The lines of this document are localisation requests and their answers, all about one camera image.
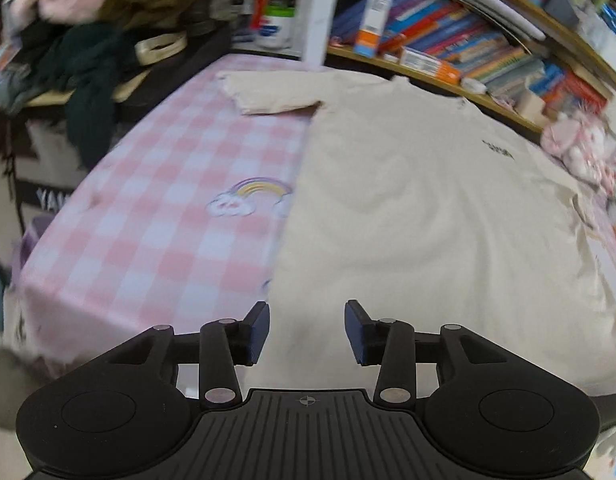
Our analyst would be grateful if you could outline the pink plush toy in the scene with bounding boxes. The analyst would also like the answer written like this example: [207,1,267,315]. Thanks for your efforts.
[540,110,616,196]

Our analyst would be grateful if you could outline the white jar with green lid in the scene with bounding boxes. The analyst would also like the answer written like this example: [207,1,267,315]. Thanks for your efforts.
[255,4,296,51]

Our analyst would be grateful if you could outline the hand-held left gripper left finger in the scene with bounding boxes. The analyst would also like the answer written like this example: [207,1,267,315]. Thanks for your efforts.
[90,301,270,409]

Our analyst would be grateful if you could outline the white post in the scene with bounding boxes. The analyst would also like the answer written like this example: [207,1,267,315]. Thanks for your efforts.
[300,0,341,68]

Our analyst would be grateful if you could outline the small beige box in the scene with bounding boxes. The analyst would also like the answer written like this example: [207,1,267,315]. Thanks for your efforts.
[515,91,546,121]

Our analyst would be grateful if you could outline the cream webbing strap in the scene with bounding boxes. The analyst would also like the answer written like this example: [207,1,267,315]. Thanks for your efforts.
[134,30,189,66]

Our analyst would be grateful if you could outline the dark green garment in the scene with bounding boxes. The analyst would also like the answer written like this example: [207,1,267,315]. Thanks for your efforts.
[33,22,134,171]

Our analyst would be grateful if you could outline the white flat tablet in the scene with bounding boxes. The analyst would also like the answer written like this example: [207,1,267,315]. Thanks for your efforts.
[423,0,546,41]

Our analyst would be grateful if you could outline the cream t-shirt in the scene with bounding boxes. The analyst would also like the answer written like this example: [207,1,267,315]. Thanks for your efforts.
[215,70,616,402]

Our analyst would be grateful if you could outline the flat orange white box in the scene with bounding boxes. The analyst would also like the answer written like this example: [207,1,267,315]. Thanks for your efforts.
[399,46,462,86]

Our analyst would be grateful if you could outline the tall white orange box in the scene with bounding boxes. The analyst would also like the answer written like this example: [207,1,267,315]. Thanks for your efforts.
[353,0,393,58]

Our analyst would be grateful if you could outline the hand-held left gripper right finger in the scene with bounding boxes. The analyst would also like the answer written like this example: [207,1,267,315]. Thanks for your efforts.
[344,299,526,406]

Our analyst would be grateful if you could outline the wooden bookshelf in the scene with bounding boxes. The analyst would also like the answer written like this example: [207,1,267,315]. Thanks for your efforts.
[325,0,616,136]

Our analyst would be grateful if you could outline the pink checked tablecloth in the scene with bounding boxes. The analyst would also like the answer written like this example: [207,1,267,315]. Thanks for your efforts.
[8,52,616,386]

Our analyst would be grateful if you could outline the row of colourful books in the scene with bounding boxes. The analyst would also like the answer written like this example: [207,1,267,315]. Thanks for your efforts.
[330,0,608,116]

